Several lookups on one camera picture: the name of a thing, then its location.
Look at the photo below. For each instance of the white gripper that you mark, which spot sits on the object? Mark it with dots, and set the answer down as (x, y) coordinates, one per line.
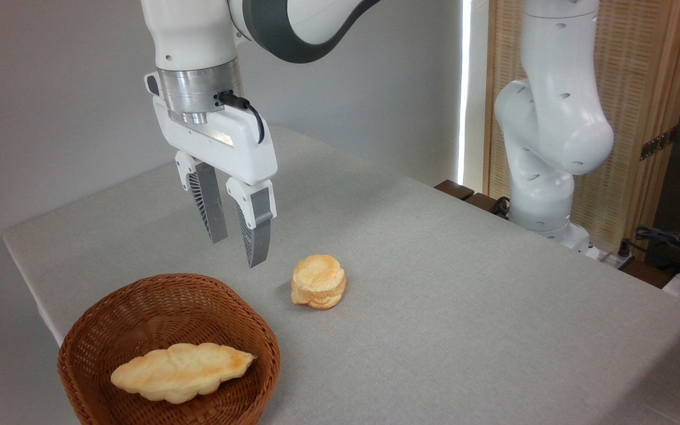
(222, 141)

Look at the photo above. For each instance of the long leaf-shaped bread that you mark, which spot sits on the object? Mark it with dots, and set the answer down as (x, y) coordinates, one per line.
(180, 372)

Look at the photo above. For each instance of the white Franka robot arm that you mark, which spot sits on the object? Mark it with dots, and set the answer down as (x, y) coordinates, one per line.
(552, 118)

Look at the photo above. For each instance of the round stacked bread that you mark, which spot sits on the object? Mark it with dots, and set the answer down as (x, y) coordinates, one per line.
(318, 280)

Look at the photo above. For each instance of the brown wicker basket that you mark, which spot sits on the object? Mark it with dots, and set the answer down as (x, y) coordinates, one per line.
(110, 313)

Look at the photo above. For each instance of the dark wooden block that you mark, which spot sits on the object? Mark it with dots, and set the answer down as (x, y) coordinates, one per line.
(454, 189)
(481, 202)

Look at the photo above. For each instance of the grey tablecloth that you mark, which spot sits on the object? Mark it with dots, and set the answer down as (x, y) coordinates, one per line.
(464, 295)

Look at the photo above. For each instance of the white power strip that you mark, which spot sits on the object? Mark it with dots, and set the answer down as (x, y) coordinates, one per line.
(614, 260)

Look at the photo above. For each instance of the black metal hinge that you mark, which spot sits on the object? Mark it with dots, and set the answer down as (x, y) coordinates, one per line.
(657, 143)

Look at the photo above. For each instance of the wooden slatted screen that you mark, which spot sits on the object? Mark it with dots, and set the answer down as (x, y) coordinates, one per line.
(641, 71)

